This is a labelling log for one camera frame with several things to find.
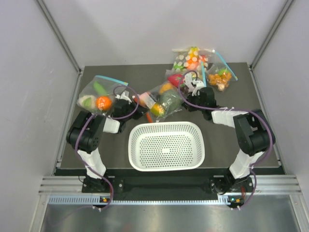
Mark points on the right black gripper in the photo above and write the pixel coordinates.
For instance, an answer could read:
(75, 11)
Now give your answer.
(189, 106)

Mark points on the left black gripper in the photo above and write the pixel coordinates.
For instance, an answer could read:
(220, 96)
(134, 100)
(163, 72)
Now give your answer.
(140, 112)

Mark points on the red zip clear bag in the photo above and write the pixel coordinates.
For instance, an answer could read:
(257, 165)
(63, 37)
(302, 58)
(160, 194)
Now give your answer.
(156, 96)

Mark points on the fake peach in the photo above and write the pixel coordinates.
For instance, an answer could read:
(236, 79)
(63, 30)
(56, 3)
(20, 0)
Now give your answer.
(146, 100)

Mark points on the fake netted green melon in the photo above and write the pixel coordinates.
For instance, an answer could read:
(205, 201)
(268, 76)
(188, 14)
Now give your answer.
(171, 100)

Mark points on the fake yellow green mango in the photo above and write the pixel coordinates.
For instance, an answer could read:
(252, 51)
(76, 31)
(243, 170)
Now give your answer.
(158, 110)

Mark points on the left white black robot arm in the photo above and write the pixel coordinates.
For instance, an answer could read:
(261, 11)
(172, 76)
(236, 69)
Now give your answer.
(86, 131)

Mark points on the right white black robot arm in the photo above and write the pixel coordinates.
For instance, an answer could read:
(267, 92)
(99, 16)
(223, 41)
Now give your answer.
(254, 135)

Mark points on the fake orange tangerine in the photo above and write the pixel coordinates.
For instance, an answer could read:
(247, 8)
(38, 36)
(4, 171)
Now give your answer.
(103, 103)

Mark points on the blue zip bag orange pieces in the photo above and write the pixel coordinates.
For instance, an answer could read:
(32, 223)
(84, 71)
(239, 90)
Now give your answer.
(219, 73)

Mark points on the fake green pepper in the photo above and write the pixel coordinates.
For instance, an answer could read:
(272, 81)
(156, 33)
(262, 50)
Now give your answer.
(99, 89)

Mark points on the blue zip bag left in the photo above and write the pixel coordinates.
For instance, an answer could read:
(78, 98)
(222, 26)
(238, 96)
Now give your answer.
(112, 86)

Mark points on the fake red strawberry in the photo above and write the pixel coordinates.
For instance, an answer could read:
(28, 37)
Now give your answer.
(176, 79)

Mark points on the fake pale green cabbage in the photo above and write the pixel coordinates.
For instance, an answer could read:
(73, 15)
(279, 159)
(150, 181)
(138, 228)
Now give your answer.
(87, 102)

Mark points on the blue zip bag with strawberry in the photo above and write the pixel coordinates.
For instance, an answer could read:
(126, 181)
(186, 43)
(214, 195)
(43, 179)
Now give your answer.
(183, 78)

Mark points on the fake brown pear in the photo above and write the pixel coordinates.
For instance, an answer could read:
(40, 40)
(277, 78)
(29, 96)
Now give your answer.
(165, 87)

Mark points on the polka dot clear bag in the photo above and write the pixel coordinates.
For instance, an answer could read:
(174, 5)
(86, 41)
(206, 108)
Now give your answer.
(192, 58)

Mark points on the white perforated plastic basket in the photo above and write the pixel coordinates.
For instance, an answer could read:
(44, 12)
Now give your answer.
(166, 146)

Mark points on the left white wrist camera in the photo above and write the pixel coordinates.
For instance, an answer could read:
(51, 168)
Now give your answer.
(124, 96)

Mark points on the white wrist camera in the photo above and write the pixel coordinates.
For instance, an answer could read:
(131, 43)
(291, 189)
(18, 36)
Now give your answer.
(124, 96)
(194, 86)

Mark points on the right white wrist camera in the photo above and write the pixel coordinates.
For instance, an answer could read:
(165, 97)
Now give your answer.
(194, 86)

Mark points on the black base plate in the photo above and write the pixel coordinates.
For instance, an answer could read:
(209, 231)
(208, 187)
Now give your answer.
(208, 181)

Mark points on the aluminium rail with cable duct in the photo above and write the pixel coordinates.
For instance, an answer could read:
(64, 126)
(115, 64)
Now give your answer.
(68, 190)

